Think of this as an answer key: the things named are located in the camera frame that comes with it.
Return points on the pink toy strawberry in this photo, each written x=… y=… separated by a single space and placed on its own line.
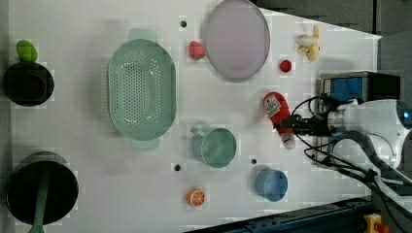
x=196 y=51

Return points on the red toy tomato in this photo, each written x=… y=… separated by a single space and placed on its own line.
x=285 y=66

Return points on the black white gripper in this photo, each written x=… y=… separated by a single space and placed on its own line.
x=316 y=125

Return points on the green ladle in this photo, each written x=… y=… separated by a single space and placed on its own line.
x=41 y=202

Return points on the blue cup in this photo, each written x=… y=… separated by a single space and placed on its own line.
x=272 y=184

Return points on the pink round plate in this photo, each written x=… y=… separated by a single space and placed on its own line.
x=237 y=39

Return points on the green toy pepper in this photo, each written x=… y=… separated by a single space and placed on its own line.
x=26 y=51

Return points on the red ketchup bottle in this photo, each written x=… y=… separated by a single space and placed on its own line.
x=277 y=109

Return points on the green perforated colander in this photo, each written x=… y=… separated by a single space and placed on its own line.
x=142 y=89

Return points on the green mug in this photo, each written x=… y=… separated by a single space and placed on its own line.
x=216 y=147

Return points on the peeled toy banana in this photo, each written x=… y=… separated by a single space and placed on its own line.
x=309 y=45

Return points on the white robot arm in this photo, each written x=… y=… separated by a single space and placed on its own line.
x=389 y=181

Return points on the black toaster oven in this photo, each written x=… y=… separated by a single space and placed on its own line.
x=356 y=89

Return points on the orange slice toy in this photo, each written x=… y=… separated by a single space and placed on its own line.
x=195 y=197

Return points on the yellow red emergency button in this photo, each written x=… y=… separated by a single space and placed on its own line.
x=374 y=224

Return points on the large black pot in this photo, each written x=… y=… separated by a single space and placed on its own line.
x=23 y=187

